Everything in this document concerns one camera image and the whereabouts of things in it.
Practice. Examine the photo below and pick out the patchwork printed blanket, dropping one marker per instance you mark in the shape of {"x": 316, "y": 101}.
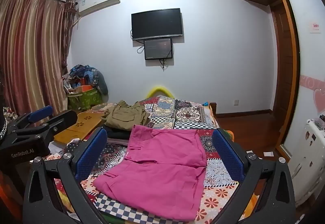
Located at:
{"x": 188, "y": 115}

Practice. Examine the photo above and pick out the small wall-mounted monitor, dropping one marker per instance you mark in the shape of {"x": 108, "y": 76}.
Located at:
{"x": 158, "y": 49}

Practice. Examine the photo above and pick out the pile of clothes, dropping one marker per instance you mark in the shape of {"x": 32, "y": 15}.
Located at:
{"x": 87, "y": 75}

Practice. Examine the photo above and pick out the frosted sliding door with hearts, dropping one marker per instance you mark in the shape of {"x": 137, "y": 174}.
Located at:
{"x": 308, "y": 66}

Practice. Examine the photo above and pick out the wooden bed footboard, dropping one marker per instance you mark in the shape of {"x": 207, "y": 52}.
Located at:
{"x": 213, "y": 112}

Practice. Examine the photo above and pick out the striped brown curtain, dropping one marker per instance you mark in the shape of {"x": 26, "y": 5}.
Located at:
{"x": 33, "y": 49}

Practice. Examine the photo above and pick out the black folded garment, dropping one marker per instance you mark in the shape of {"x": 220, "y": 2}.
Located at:
{"x": 116, "y": 134}

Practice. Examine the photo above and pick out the wooden door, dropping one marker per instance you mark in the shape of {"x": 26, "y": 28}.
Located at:
{"x": 280, "y": 66}

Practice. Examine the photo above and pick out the green storage box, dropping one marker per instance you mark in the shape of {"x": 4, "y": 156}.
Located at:
{"x": 85, "y": 99}

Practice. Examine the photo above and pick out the green orange fleece blanket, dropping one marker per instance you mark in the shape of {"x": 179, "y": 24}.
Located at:
{"x": 229, "y": 135}

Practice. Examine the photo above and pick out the wooden lap desk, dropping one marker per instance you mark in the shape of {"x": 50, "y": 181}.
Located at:
{"x": 76, "y": 127}

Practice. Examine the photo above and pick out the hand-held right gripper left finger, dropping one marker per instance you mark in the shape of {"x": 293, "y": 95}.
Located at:
{"x": 92, "y": 155}

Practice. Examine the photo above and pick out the pink pants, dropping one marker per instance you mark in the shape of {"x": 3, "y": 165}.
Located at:
{"x": 157, "y": 168}

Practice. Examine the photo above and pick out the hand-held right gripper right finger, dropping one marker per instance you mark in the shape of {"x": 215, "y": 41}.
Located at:
{"x": 228, "y": 156}

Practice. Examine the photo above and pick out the purple plaid garment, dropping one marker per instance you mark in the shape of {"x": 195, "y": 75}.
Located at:
{"x": 117, "y": 141}

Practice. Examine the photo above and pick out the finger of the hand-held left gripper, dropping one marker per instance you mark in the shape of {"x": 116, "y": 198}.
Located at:
{"x": 63, "y": 118}
{"x": 40, "y": 113}

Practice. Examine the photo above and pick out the wall-mounted black television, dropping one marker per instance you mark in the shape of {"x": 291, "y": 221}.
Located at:
{"x": 157, "y": 23}

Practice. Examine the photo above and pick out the khaki pants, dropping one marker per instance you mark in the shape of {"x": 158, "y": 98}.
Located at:
{"x": 121, "y": 117}

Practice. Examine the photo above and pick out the white wall outlet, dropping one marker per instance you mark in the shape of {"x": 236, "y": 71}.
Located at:
{"x": 236, "y": 102}

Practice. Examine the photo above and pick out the white air conditioner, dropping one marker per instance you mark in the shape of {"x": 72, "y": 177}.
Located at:
{"x": 99, "y": 0}

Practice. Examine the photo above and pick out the white paper sheet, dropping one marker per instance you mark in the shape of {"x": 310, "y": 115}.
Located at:
{"x": 268, "y": 154}
{"x": 248, "y": 151}

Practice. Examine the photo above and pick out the yellow cushion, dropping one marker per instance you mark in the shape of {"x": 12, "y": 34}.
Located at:
{"x": 160, "y": 89}

